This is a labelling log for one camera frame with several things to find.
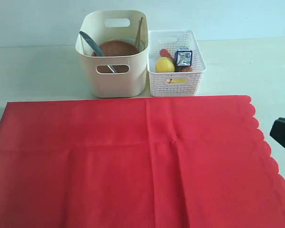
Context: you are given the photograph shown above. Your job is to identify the white ceramic bowl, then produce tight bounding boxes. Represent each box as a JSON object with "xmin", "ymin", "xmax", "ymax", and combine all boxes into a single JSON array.
[{"xmin": 124, "ymin": 38, "xmax": 145, "ymax": 52}]

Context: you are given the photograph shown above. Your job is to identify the orange cheese wedge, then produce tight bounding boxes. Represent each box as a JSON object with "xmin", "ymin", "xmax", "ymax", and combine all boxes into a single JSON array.
[{"xmin": 170, "ymin": 78, "xmax": 188, "ymax": 84}]

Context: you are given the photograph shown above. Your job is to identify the red table cloth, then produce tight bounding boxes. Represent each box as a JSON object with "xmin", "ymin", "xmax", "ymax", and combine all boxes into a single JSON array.
[{"xmin": 0, "ymin": 95, "xmax": 285, "ymax": 228}]

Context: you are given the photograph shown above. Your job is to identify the orange carrot piece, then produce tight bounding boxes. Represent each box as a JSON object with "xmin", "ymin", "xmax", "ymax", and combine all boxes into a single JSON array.
[{"xmin": 177, "ymin": 66, "xmax": 193, "ymax": 72}]

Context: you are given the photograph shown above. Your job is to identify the brown wooden plate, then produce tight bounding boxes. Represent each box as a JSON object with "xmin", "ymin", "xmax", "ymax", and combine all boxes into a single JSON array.
[{"xmin": 91, "ymin": 40, "xmax": 140, "ymax": 74}]

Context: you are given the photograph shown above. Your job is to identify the white woven plastic basket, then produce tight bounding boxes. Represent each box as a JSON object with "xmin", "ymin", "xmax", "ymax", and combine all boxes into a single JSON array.
[{"xmin": 147, "ymin": 30, "xmax": 206, "ymax": 96}]

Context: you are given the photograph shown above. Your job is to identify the yellow lemon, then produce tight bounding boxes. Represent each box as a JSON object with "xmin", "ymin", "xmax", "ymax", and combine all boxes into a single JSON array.
[{"xmin": 155, "ymin": 57, "xmax": 175, "ymax": 73}]

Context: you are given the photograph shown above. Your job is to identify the red sausage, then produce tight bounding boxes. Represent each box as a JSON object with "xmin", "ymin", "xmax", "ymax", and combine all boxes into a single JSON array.
[{"xmin": 160, "ymin": 48, "xmax": 174, "ymax": 61}]

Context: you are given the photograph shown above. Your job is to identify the blue white milk carton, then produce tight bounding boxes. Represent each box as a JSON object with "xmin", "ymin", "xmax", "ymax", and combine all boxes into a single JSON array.
[{"xmin": 174, "ymin": 46, "xmax": 193, "ymax": 67}]

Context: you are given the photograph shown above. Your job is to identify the silver table knife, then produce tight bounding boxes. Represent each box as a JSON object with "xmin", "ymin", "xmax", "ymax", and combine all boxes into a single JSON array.
[{"xmin": 79, "ymin": 31, "xmax": 118, "ymax": 74}]

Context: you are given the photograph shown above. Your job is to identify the cream plastic bin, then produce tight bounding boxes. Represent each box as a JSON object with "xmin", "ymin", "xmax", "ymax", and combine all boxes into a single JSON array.
[{"xmin": 75, "ymin": 10, "xmax": 148, "ymax": 98}]

